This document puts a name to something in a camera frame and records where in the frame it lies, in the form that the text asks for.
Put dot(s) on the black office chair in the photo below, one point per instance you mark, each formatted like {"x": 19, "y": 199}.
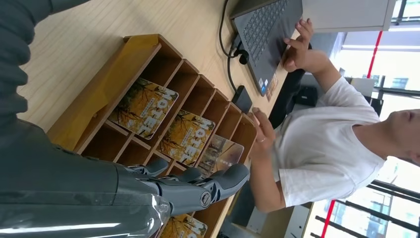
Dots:
{"x": 288, "y": 95}

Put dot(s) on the black power adapter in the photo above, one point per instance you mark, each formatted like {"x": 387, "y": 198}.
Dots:
{"x": 242, "y": 99}

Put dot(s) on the black window railing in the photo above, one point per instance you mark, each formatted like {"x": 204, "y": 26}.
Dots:
{"x": 397, "y": 190}

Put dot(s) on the red pole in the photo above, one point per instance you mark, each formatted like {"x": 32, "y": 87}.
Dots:
{"x": 374, "y": 56}

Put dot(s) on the dark grey laptop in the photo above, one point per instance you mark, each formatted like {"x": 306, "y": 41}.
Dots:
{"x": 262, "y": 33}

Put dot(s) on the person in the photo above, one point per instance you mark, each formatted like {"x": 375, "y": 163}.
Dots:
{"x": 321, "y": 148}

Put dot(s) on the brown glossy hotel card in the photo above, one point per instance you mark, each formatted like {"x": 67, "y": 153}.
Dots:
{"x": 223, "y": 156}

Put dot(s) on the white storage box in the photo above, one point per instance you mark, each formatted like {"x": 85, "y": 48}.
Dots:
{"x": 297, "y": 223}

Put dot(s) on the wooden card organizer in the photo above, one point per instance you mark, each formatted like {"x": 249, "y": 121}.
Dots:
{"x": 98, "y": 98}

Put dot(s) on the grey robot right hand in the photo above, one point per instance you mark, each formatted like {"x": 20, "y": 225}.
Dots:
{"x": 65, "y": 190}

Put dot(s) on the yellow hotel card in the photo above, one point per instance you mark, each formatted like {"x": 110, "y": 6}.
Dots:
{"x": 185, "y": 228}
{"x": 187, "y": 138}
{"x": 144, "y": 106}

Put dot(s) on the white cabinet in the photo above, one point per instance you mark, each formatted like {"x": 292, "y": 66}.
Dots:
{"x": 347, "y": 14}

